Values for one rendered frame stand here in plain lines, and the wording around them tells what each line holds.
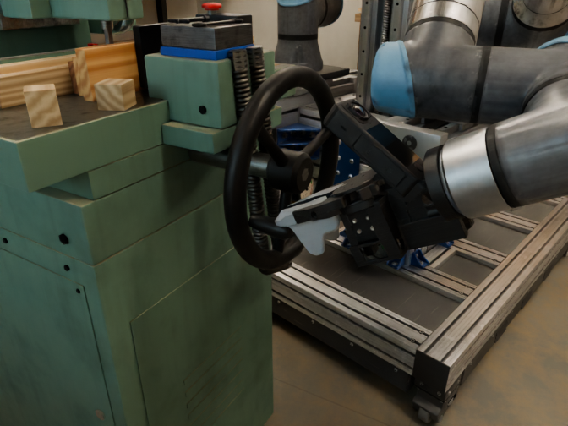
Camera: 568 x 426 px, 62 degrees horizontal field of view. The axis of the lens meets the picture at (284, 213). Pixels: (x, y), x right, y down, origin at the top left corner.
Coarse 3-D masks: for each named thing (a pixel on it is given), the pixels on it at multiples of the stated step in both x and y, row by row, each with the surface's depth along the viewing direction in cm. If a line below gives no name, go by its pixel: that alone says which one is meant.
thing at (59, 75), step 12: (24, 72) 66; (36, 72) 66; (48, 72) 68; (60, 72) 69; (0, 84) 63; (12, 84) 64; (24, 84) 65; (36, 84) 67; (60, 84) 70; (0, 96) 63; (12, 96) 64; (24, 96) 66
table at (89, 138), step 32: (288, 64) 96; (64, 96) 70; (0, 128) 55; (32, 128) 55; (64, 128) 55; (96, 128) 59; (128, 128) 63; (160, 128) 68; (192, 128) 66; (224, 128) 66; (0, 160) 53; (32, 160) 52; (64, 160) 56; (96, 160) 60
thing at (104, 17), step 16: (64, 0) 73; (80, 0) 71; (96, 0) 70; (112, 0) 70; (128, 0) 72; (64, 16) 75; (80, 16) 73; (96, 16) 71; (112, 16) 70; (128, 16) 73
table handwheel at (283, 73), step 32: (256, 96) 56; (320, 96) 69; (256, 128) 55; (192, 160) 75; (224, 160) 71; (256, 160) 68; (288, 160) 65; (224, 192) 56; (288, 192) 67; (256, 256) 62; (288, 256) 71
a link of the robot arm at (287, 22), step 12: (276, 0) 131; (288, 0) 127; (300, 0) 127; (312, 0) 128; (324, 0) 134; (288, 12) 129; (300, 12) 128; (312, 12) 129; (324, 12) 135; (288, 24) 130; (300, 24) 129; (312, 24) 131
